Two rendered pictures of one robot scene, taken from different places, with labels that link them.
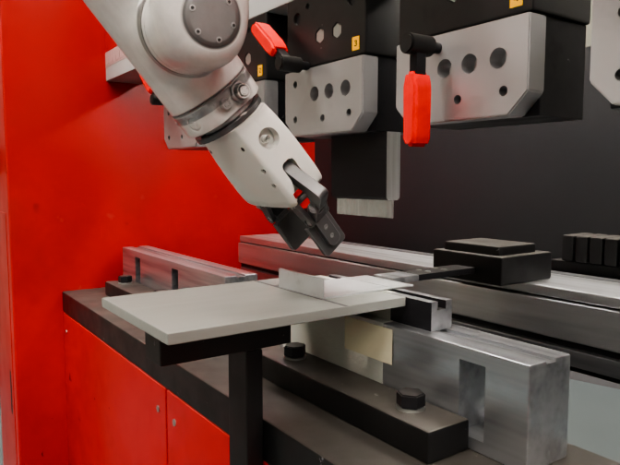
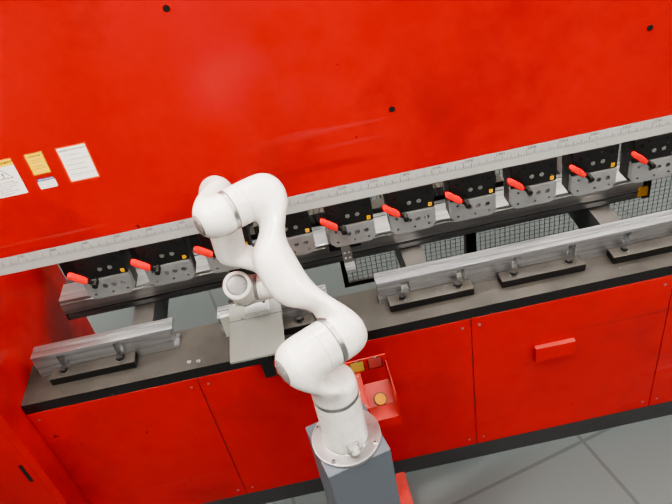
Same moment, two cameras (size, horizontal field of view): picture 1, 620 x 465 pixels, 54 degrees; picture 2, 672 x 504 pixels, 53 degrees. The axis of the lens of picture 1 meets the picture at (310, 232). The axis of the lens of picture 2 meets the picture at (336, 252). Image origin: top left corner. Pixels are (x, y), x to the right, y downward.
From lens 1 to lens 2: 192 cm
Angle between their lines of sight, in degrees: 60
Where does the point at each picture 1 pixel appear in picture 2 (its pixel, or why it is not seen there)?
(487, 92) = (304, 249)
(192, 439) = (225, 380)
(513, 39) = (309, 238)
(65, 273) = (15, 397)
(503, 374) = not seen: hidden behind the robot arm
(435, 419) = (309, 318)
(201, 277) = (148, 336)
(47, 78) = not seen: outside the picture
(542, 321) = not seen: hidden behind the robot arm
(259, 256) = (89, 304)
